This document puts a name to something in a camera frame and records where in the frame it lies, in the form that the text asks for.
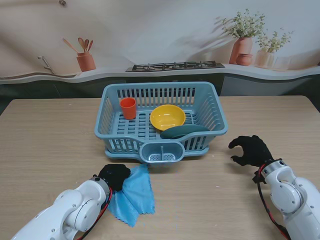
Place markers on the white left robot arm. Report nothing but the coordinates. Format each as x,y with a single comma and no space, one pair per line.
65,212

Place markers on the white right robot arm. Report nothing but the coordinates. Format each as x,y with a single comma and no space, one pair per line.
290,195

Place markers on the orange plastic cup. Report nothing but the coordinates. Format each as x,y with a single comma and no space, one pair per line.
128,108

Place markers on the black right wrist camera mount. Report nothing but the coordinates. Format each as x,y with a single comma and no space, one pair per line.
258,177

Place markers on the light blue plastic dish basket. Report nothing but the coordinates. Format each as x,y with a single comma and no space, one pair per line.
212,110

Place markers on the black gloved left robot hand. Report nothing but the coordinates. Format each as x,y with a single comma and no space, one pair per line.
115,176

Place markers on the teal plastic plate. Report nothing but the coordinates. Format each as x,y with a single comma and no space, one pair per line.
180,132

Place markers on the yellow plastic plate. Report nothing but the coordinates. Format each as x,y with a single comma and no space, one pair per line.
167,117

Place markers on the blue cleaning cloth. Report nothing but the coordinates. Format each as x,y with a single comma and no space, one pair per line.
137,195

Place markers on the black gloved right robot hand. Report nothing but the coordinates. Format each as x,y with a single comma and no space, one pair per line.
252,151

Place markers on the printed kitchen backdrop banner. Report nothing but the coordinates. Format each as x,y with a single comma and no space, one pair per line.
160,30

